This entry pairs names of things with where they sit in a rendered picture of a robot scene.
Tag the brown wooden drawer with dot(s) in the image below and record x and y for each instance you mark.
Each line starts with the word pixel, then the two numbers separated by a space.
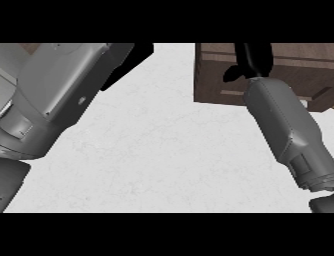
pixel 312 63

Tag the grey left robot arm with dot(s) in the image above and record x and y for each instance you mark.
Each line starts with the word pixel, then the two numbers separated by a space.
pixel 52 86

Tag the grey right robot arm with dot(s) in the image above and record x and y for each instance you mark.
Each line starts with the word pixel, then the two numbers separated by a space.
pixel 285 123

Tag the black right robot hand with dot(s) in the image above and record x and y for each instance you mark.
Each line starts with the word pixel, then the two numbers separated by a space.
pixel 256 56

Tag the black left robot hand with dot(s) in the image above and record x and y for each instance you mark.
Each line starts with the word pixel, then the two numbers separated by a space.
pixel 134 56

